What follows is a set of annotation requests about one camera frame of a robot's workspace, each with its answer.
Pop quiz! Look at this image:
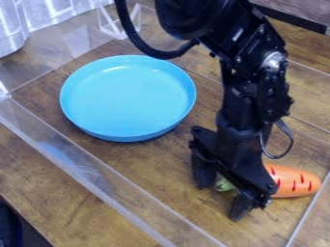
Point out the clear acrylic enclosure wall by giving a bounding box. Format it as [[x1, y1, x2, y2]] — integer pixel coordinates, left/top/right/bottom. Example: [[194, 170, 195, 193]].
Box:
[[0, 82, 330, 247]]

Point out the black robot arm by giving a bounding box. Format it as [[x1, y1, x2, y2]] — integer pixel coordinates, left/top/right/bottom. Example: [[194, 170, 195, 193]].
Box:
[[155, 0, 292, 221]]

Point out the orange toy carrot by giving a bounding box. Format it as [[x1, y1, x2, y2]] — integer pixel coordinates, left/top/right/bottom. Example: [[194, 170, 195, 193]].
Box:
[[214, 162, 322, 198]]

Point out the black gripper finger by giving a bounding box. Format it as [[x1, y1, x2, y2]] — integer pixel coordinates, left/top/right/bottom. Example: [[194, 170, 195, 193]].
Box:
[[228, 190, 258, 222], [191, 150, 216, 189]]

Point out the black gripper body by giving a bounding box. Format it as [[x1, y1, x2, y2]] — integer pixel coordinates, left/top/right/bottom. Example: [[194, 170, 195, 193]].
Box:
[[190, 113, 276, 208]]

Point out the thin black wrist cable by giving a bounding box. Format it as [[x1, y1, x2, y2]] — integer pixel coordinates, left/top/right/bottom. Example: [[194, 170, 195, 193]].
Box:
[[258, 119, 296, 160]]

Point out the black braided cable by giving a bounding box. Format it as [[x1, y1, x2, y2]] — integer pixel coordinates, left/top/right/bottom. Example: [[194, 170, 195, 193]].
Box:
[[113, 0, 202, 61]]

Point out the blue round tray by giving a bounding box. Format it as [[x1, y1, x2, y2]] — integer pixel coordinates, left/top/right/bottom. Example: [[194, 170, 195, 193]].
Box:
[[59, 55, 196, 142]]

